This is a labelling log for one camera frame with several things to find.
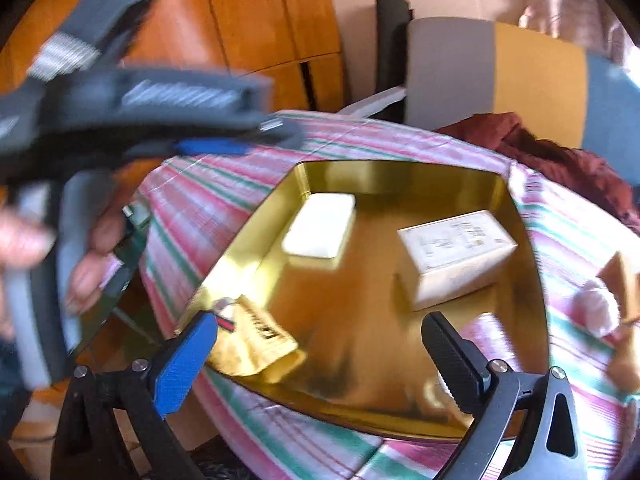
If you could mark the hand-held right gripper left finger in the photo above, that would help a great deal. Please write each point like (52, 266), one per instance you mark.
(185, 365)

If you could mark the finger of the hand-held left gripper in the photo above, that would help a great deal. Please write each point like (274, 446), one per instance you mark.
(215, 148)

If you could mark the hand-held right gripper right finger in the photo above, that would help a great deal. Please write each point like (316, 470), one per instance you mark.
(452, 360)

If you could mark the yellow cloth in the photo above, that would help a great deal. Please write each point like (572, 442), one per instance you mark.
(255, 340)

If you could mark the white paper card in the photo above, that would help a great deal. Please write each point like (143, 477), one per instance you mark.
(450, 260)

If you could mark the gold tin box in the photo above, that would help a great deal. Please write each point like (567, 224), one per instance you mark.
(370, 280)

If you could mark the white plastic wad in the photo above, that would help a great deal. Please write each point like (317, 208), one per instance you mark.
(595, 307)

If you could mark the brown comb packet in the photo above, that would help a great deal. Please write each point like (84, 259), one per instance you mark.
(625, 360)

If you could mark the yellow sponge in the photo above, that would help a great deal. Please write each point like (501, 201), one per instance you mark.
(622, 275)

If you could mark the person's left hand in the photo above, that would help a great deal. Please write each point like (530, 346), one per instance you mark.
(95, 275)

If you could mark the striped tablecloth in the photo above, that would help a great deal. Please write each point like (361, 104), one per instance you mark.
(225, 185)

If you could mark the white rectangular bar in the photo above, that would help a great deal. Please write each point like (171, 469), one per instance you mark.
(317, 227)

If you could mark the wooden cabinet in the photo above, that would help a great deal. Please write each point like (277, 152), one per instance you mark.
(250, 10)

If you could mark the black rolled mat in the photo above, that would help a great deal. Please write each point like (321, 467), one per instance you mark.
(392, 45)

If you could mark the maroon cloth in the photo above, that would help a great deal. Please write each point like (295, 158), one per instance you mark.
(550, 160)

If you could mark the grey yellow blue chair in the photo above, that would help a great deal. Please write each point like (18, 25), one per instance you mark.
(535, 80)

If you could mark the beige patterned curtain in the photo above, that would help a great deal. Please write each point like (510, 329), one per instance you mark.
(565, 0)

